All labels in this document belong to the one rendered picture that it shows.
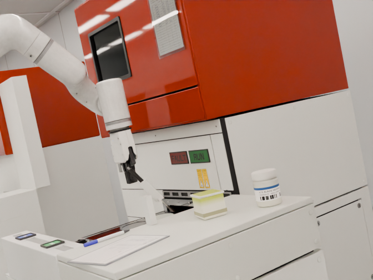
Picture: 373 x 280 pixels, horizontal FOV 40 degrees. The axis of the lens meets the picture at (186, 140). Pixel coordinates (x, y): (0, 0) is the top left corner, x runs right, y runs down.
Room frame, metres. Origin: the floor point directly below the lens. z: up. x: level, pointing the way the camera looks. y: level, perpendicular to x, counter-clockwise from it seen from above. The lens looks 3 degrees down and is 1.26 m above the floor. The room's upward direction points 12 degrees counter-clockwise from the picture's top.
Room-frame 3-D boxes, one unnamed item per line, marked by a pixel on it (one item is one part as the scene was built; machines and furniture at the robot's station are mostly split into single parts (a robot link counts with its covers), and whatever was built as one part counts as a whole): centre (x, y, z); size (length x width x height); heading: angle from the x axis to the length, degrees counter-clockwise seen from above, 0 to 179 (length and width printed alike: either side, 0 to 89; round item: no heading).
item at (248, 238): (1.37, 0.04, 0.89); 0.62 x 0.35 x 0.14; 124
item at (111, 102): (1.63, 0.21, 1.35); 0.09 x 0.08 x 0.13; 28
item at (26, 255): (1.59, 0.52, 0.89); 0.55 x 0.09 x 0.14; 34
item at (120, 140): (1.63, 0.20, 1.20); 0.10 x 0.07 x 0.11; 28
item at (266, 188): (1.41, -0.19, 1.01); 0.07 x 0.07 x 0.10
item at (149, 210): (1.48, 0.13, 1.03); 0.06 x 0.04 x 0.13; 124
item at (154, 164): (2.03, 0.10, 1.02); 0.82 x 0.03 x 0.40; 34
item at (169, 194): (1.87, 0.01, 0.96); 0.44 x 0.01 x 0.02; 34
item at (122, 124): (1.63, 0.20, 1.26); 0.09 x 0.08 x 0.03; 28
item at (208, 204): (1.41, -0.03, 1.00); 0.07 x 0.07 x 0.07; 19
